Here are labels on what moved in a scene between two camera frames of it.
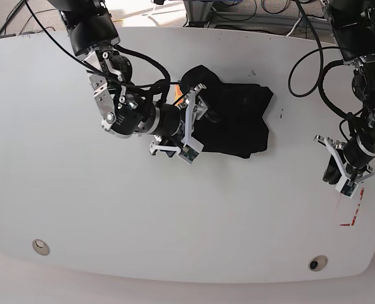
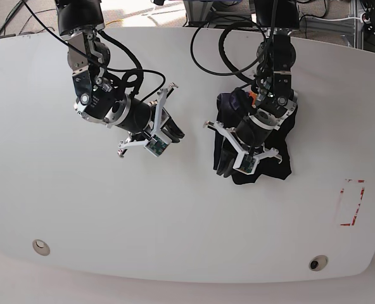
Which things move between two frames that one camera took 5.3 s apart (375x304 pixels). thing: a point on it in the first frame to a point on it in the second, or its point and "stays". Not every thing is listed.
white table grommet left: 40,247 stays
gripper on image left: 175,125 to 142,119
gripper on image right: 337,166 to 249,136
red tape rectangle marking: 362,193 stays
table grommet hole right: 318,263 stays
